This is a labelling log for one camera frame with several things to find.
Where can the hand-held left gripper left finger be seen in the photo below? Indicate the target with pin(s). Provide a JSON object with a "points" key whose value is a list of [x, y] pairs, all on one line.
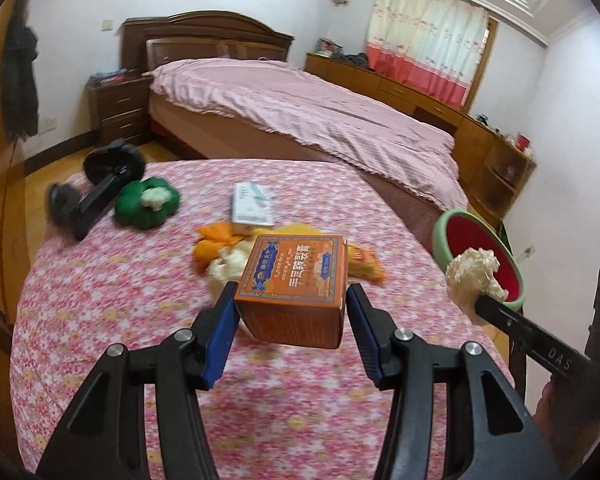
{"points": [[222, 330]]}

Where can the crumpled cream paper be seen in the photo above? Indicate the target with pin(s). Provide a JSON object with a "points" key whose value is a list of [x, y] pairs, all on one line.
{"points": [[225, 267]]}

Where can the white and red curtain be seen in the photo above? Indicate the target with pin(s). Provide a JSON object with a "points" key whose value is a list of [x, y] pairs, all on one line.
{"points": [[425, 35]]}

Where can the green plush vegetable toy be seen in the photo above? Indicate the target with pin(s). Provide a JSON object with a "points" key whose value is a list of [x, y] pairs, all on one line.
{"points": [[145, 205]]}

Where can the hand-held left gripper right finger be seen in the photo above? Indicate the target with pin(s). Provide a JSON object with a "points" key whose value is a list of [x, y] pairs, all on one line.
{"points": [[365, 330]]}

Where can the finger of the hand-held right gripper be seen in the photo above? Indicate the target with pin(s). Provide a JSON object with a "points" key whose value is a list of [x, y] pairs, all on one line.
{"points": [[500, 316]]}

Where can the red cup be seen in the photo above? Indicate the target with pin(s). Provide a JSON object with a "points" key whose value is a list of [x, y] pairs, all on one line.
{"points": [[522, 141]]}

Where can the white tissue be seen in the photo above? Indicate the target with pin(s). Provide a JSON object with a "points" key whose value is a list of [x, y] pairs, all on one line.
{"points": [[472, 275]]}

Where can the orange plush toy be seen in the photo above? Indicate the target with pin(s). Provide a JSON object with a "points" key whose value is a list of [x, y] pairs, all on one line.
{"points": [[212, 240]]}

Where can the person's right hand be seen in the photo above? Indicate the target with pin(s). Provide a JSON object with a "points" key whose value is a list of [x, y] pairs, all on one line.
{"points": [[560, 410]]}

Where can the colourful clutter on cabinet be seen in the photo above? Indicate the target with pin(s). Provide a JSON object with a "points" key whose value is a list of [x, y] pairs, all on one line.
{"points": [[330, 47]]}

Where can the orange cardboard box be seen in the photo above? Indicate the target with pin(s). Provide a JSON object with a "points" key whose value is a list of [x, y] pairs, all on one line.
{"points": [[290, 280]]}

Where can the bed with pink cover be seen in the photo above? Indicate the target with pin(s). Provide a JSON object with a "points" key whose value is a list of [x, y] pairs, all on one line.
{"points": [[205, 35]]}

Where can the black ab wheel roller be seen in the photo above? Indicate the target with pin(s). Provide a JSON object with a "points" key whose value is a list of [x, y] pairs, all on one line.
{"points": [[100, 200]]}

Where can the pink checked quilt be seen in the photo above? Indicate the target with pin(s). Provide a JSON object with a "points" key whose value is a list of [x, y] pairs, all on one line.
{"points": [[290, 110]]}

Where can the white wall socket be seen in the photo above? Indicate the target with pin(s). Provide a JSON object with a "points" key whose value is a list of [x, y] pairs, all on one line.
{"points": [[528, 251]]}

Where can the white and teal box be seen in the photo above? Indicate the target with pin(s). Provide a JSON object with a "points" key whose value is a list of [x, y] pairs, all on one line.
{"points": [[250, 205]]}

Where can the pink floral tablecloth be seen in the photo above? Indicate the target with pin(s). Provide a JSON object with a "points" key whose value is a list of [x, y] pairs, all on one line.
{"points": [[130, 285]]}

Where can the long wooden cabinet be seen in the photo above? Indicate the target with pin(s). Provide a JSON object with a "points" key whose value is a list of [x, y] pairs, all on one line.
{"points": [[480, 145]]}

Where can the dark hanging coat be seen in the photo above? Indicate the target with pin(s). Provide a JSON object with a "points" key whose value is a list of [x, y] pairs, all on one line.
{"points": [[20, 75]]}

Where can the yellow snack packet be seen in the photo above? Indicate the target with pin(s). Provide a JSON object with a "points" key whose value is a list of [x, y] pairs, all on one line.
{"points": [[365, 262]]}

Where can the dark clothes pile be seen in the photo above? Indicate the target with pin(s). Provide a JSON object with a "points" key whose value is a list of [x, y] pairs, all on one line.
{"points": [[352, 60]]}

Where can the white wall switch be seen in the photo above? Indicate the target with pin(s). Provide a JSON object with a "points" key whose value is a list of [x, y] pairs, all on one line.
{"points": [[108, 24]]}

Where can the green-rimmed red bin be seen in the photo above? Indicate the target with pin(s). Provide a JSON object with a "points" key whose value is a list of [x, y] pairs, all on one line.
{"points": [[472, 232]]}

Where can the dark wooden nightstand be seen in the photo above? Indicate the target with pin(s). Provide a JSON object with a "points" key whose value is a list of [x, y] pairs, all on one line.
{"points": [[120, 110]]}

